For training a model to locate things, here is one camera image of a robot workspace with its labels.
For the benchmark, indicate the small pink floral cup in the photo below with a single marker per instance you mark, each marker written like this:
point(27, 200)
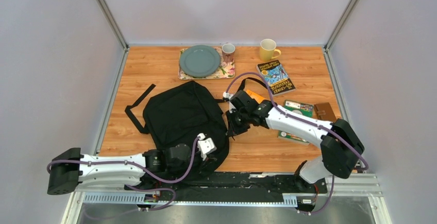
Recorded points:
point(228, 51)

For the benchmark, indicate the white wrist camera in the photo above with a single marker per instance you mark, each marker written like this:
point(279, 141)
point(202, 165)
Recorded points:
point(226, 98)
point(205, 145)

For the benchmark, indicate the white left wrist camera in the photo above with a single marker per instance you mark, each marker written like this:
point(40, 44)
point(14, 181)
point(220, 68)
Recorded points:
point(205, 145)

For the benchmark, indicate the yellow ceramic mug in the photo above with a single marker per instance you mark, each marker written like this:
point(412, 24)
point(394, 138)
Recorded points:
point(268, 50)

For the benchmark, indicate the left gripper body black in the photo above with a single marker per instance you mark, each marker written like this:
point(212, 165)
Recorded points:
point(175, 168)

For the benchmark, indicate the green coin book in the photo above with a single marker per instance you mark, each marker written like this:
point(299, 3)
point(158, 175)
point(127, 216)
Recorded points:
point(301, 109)

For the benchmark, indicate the grey-green ceramic plate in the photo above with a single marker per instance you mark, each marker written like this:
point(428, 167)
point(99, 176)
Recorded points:
point(199, 61)

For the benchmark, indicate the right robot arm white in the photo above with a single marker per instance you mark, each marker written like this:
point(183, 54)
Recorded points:
point(339, 145)

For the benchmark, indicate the treehouse paperback book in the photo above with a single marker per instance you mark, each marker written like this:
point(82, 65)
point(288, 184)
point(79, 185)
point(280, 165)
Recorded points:
point(277, 78)

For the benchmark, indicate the black student backpack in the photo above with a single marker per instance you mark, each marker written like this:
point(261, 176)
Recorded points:
point(177, 116)

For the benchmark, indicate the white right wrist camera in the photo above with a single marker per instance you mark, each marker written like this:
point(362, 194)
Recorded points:
point(226, 98)

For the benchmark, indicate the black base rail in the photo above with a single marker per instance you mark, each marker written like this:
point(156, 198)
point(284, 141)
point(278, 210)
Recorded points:
point(237, 187)

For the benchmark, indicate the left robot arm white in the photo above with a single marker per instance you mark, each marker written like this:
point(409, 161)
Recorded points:
point(72, 170)

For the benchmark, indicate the orange paperback book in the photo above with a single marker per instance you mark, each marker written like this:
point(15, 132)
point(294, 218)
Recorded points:
point(258, 98)

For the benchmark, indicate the floral placemat tray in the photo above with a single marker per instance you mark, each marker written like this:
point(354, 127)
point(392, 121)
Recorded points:
point(226, 70)

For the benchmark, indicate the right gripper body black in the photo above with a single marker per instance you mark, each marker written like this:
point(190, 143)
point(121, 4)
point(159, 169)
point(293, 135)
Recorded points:
point(239, 123)

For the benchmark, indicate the brown leather wallet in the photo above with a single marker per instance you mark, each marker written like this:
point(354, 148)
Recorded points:
point(324, 112)

